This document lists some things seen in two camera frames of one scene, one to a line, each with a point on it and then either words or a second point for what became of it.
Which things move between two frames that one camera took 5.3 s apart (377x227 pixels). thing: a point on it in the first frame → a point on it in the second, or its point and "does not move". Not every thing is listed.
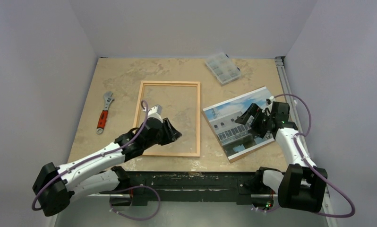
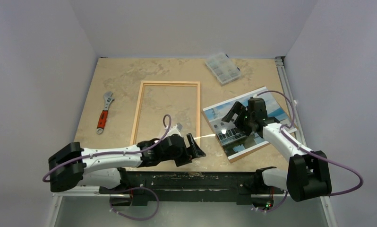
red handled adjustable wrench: (104, 113) does not move
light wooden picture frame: (172, 82) does not move
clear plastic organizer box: (223, 68) does not move
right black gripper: (256, 117) → (241, 116)
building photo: (234, 138) does not move
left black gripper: (171, 134) → (195, 153)
